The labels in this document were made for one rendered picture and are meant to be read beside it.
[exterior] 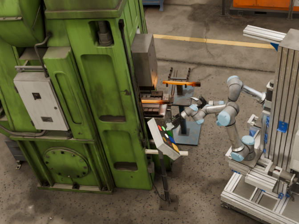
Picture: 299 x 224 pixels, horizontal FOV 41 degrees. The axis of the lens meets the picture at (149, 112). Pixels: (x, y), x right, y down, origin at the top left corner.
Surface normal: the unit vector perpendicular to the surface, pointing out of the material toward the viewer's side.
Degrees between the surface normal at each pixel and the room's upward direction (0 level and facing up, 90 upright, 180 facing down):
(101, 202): 0
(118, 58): 89
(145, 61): 90
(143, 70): 90
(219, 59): 0
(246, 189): 0
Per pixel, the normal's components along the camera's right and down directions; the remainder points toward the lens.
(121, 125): -0.17, 0.70
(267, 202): -0.13, -0.71
